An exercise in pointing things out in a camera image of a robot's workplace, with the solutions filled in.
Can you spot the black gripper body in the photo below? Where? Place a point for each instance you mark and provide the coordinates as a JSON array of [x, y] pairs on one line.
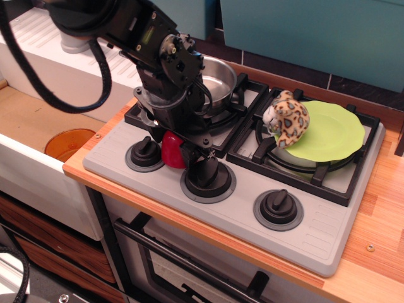
[[177, 116]]

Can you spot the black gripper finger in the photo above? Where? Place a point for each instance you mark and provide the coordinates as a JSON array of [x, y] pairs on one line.
[[201, 164], [153, 126]]

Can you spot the red plastic pepper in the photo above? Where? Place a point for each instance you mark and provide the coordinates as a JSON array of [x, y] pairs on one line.
[[171, 150]]

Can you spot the stuffed cheetah toy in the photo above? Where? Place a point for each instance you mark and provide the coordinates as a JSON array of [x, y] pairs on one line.
[[287, 118]]

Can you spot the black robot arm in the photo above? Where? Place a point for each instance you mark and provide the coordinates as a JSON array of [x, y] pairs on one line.
[[172, 92]]

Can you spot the left black stove knob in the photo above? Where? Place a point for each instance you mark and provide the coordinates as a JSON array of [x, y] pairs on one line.
[[144, 156]]

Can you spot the black stove knob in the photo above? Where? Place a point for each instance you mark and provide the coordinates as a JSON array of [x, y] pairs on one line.
[[144, 156], [221, 188], [278, 210]]

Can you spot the middle black stove knob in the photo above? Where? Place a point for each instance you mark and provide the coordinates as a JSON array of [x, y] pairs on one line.
[[221, 188]]

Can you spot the stainless steel pot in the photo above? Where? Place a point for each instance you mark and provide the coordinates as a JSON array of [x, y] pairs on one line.
[[220, 79]]

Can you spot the grey toy stove top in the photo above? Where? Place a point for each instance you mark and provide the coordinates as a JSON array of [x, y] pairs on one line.
[[316, 244]]

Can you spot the right black stove knob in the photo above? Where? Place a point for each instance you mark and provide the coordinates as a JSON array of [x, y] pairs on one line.
[[278, 210]]

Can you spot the lime green plate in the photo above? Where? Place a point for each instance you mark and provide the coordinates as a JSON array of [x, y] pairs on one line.
[[334, 133]]

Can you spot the left black burner grate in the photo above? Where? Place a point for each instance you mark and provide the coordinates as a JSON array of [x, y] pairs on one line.
[[225, 127]]

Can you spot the black burner grate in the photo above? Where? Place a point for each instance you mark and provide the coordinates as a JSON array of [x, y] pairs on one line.
[[340, 181], [225, 127]]

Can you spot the oven door with window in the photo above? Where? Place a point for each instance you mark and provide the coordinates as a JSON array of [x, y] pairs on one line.
[[174, 266]]

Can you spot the grey toy faucet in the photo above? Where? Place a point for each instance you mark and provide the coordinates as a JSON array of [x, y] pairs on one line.
[[73, 45]]

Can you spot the white toy sink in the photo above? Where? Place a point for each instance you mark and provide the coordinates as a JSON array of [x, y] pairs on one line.
[[28, 123]]

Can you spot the right black burner grate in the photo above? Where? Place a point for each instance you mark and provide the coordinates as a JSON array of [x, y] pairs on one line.
[[340, 181]]

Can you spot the wooden drawer front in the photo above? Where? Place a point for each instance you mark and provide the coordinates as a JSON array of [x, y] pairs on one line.
[[60, 250]]

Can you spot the black oven door handle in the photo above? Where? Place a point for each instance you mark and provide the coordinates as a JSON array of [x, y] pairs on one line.
[[250, 294]]

